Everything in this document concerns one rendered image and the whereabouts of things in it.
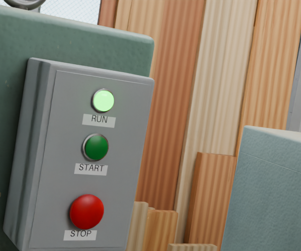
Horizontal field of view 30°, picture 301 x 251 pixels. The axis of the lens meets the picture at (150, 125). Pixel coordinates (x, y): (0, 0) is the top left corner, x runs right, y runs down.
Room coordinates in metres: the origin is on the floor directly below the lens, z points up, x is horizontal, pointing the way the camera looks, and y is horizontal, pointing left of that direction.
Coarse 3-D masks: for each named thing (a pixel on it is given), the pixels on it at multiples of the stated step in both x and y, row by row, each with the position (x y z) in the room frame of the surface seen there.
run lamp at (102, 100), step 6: (102, 90) 0.47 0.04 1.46; (108, 90) 0.47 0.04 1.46; (96, 96) 0.47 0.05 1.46; (102, 96) 0.47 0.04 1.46; (108, 96) 0.47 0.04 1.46; (96, 102) 0.47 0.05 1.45; (102, 102) 0.47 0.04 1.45; (108, 102) 0.47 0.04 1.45; (96, 108) 0.47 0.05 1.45; (102, 108) 0.47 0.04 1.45; (108, 108) 0.47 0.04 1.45
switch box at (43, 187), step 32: (32, 64) 0.48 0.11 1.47; (64, 64) 0.46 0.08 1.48; (32, 96) 0.47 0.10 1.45; (64, 96) 0.46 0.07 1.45; (128, 96) 0.49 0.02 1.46; (32, 128) 0.46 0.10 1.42; (64, 128) 0.46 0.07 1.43; (96, 128) 0.47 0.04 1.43; (128, 128) 0.49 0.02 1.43; (32, 160) 0.45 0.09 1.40; (64, 160) 0.46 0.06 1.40; (128, 160) 0.49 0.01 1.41; (32, 192) 0.45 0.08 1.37; (64, 192) 0.46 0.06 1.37; (96, 192) 0.48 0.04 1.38; (128, 192) 0.49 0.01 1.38; (32, 224) 0.45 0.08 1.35; (64, 224) 0.46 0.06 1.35; (128, 224) 0.50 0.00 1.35
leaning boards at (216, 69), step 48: (144, 0) 1.98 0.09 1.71; (192, 0) 2.11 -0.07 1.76; (240, 0) 2.23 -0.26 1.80; (288, 0) 2.30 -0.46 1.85; (192, 48) 2.12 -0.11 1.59; (240, 48) 2.23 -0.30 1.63; (288, 48) 2.30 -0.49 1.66; (192, 96) 2.10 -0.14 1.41; (240, 96) 2.24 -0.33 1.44; (288, 96) 2.31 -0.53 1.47; (144, 144) 2.03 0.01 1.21; (192, 144) 2.10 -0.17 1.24; (144, 192) 2.04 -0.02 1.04; (192, 192) 2.06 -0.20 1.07; (144, 240) 1.89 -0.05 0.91; (192, 240) 2.04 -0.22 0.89
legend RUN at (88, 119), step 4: (84, 116) 0.47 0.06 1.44; (88, 116) 0.47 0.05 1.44; (92, 116) 0.47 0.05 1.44; (96, 116) 0.47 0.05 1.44; (100, 116) 0.47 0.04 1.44; (104, 116) 0.48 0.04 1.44; (84, 120) 0.47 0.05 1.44; (88, 120) 0.47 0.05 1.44; (92, 120) 0.47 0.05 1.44; (96, 120) 0.47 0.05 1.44; (100, 120) 0.47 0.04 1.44; (104, 120) 0.48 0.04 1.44; (108, 120) 0.48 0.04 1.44; (112, 120) 0.48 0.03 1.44; (84, 124) 0.47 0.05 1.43; (88, 124) 0.47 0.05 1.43; (92, 124) 0.47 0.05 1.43; (96, 124) 0.47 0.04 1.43; (100, 124) 0.47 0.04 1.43; (104, 124) 0.48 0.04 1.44; (108, 124) 0.48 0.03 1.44; (112, 124) 0.48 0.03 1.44
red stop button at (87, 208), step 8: (80, 200) 0.46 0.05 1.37; (88, 200) 0.46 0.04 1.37; (96, 200) 0.47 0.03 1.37; (72, 208) 0.46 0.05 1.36; (80, 208) 0.46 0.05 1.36; (88, 208) 0.46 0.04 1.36; (96, 208) 0.47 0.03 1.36; (72, 216) 0.46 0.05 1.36; (80, 216) 0.46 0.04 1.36; (88, 216) 0.46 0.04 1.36; (96, 216) 0.47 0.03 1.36; (80, 224) 0.46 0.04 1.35; (88, 224) 0.47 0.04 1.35; (96, 224) 0.47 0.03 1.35
